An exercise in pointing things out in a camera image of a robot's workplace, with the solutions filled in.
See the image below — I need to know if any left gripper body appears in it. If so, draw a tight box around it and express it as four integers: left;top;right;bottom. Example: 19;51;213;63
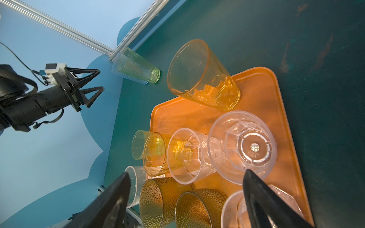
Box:
1;72;86;132

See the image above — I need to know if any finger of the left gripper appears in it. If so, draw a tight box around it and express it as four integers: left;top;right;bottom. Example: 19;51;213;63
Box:
79;86;105;109
66;67;100;88

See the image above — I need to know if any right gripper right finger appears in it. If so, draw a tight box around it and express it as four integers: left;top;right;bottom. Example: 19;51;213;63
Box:
242;170;313;228

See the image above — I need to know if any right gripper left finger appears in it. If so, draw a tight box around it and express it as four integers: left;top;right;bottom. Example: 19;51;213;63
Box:
66;172;131;228

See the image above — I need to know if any clear faceted glass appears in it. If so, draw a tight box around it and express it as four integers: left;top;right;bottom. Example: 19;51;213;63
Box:
221;184;304;228
207;111;278;184
125;166;165;208
166;128;223;185

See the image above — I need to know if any clear faceted glass back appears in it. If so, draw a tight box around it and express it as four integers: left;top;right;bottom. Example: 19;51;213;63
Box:
125;166;165;208

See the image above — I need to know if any tall green glass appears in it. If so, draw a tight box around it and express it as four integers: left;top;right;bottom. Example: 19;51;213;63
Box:
111;47;161;84

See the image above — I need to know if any dark olive textured cup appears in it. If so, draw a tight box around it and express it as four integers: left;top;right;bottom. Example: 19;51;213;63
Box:
139;177;194;228

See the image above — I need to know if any small olive textured cup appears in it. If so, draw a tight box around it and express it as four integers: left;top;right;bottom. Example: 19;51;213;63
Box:
175;189;226;228

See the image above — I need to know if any orange plastic tray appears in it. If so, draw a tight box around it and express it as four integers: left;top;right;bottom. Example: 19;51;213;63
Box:
150;67;314;225

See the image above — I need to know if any short yellow glass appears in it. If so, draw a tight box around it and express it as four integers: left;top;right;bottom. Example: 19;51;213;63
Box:
143;132;183;177

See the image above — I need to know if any tall amber glass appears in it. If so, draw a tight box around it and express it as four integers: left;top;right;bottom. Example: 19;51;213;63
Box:
167;39;241;111

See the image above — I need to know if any short green glass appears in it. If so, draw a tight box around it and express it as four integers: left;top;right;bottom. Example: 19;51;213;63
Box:
131;130;152;160

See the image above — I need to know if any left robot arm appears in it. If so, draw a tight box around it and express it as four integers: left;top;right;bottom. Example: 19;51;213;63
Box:
1;63;104;132

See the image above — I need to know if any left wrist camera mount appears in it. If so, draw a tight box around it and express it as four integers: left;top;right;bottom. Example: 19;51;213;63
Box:
39;63;67;86

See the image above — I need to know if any aluminium left frame post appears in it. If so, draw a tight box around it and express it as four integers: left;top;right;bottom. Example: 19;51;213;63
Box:
1;0;113;56

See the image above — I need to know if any aluminium rear frame bar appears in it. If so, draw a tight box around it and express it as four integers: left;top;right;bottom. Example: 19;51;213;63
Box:
108;0;170;61

